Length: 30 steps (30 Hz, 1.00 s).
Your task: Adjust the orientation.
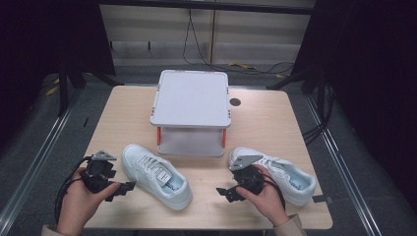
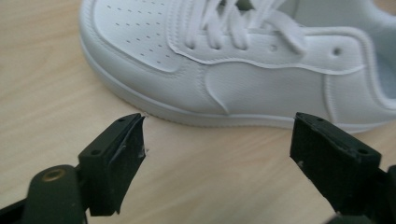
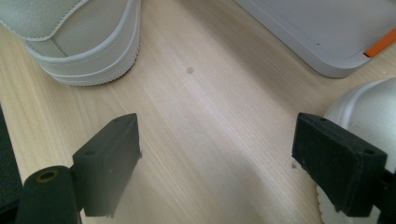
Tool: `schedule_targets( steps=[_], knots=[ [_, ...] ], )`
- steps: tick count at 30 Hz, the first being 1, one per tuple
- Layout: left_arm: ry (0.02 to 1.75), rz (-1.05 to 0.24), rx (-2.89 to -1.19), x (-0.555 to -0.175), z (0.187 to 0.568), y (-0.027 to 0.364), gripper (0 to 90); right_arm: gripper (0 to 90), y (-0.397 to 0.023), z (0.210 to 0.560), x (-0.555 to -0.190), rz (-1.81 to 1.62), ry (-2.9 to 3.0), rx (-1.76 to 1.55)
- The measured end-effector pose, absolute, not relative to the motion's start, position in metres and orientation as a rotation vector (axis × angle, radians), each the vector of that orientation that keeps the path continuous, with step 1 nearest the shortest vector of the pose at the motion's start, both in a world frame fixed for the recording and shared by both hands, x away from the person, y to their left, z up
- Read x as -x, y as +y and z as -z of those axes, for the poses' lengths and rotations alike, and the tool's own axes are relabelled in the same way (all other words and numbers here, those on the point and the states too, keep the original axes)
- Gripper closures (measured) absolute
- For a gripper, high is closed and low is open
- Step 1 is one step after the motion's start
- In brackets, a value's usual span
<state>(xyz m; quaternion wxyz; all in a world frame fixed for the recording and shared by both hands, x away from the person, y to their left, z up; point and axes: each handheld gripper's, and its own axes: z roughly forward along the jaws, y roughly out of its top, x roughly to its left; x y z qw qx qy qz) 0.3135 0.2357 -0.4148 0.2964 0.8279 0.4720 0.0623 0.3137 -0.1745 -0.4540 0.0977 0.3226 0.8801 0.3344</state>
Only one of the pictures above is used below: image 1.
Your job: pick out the metal floor rail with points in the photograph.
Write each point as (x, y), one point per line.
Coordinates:
(344, 167)
(31, 170)

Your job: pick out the grey tape strip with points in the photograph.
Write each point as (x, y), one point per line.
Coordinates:
(319, 198)

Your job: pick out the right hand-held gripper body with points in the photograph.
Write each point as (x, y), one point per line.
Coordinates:
(250, 178)

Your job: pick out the dark round table grommet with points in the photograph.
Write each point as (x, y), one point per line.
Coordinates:
(235, 102)

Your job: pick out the white sneaker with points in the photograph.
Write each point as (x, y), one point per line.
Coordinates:
(291, 183)
(154, 175)

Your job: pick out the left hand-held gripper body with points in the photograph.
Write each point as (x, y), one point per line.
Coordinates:
(97, 172)

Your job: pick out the person's right hand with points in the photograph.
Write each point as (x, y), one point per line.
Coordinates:
(268, 200)

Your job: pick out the white shoe rack orange posts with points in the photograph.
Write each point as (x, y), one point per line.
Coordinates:
(191, 101)

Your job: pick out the black metal stand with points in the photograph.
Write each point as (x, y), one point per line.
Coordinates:
(63, 88)

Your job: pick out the yellow floor tape piece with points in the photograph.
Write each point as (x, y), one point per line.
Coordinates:
(242, 66)
(51, 90)

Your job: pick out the black curtain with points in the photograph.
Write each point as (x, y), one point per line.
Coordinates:
(49, 36)
(370, 65)

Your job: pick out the person's left hand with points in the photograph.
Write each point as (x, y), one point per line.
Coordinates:
(78, 206)

